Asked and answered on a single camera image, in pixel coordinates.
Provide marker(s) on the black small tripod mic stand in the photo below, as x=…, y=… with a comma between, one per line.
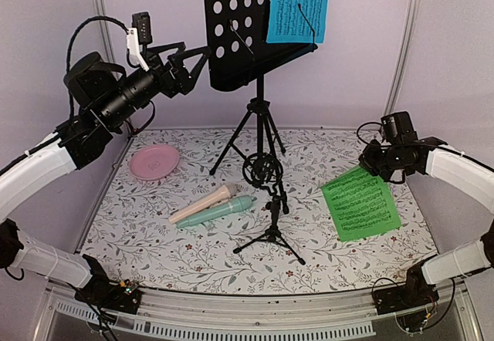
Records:
x=264, y=171

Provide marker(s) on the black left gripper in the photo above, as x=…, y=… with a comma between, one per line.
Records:
x=181, y=79

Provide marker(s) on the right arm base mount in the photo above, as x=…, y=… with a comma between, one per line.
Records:
x=388, y=297

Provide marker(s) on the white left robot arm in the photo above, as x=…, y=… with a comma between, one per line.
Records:
x=73, y=145

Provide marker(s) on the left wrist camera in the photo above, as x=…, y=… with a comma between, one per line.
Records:
x=138, y=38

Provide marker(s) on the pink round pad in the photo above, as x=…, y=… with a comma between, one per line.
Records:
x=154, y=162

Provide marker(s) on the metal frame post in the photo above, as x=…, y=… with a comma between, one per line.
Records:
x=104, y=28
x=403, y=54

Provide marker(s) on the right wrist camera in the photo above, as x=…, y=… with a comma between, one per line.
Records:
x=398, y=129

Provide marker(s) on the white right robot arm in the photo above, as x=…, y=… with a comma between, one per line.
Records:
x=435, y=159

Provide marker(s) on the beige toy microphone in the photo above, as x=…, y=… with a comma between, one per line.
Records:
x=224, y=193

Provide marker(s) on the green paper sheet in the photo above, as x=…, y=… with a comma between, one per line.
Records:
x=360, y=205

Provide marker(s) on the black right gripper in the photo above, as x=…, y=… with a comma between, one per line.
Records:
x=366, y=160

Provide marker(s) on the floral patterned table mat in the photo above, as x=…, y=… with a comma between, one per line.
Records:
x=132, y=237

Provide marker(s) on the mint green toy microphone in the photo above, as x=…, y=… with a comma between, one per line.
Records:
x=235, y=205

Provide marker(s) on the blue printed paper sheet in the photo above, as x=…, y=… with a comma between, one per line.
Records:
x=297, y=21

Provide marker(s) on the front metal rail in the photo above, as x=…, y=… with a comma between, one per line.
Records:
x=167, y=315

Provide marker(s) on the right metal frame post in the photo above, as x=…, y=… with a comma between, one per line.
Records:
x=403, y=54

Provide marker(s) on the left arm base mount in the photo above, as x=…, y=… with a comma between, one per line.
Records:
x=102, y=293

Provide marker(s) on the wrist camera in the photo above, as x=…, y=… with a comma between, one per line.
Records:
x=138, y=38
x=398, y=129

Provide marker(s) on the black tripod music stand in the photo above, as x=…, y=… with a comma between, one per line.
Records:
x=236, y=33

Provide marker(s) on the left metal frame post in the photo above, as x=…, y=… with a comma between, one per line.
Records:
x=104, y=28

